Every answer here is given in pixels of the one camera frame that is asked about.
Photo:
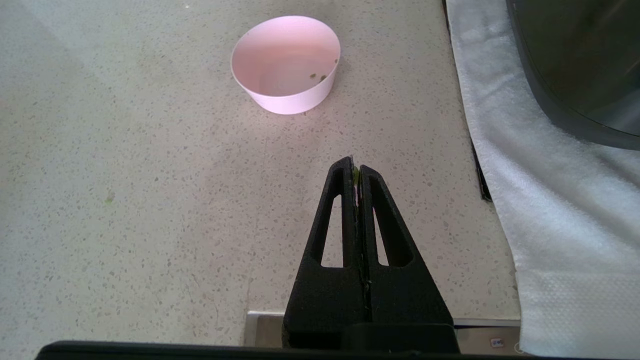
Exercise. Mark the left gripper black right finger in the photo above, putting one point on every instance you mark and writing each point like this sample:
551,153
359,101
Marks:
405,300

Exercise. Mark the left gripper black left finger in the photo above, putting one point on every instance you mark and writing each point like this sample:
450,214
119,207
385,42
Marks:
325,300

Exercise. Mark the green pellets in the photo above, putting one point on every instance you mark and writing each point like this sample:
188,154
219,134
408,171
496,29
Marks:
322,78

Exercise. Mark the pink bowl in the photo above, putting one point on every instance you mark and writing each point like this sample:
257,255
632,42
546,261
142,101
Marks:
285,55

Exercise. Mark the white foam cloth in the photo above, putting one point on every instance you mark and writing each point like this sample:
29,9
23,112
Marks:
550,225

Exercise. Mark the black rice cooker body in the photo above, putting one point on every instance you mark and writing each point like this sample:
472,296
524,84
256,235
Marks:
590,60

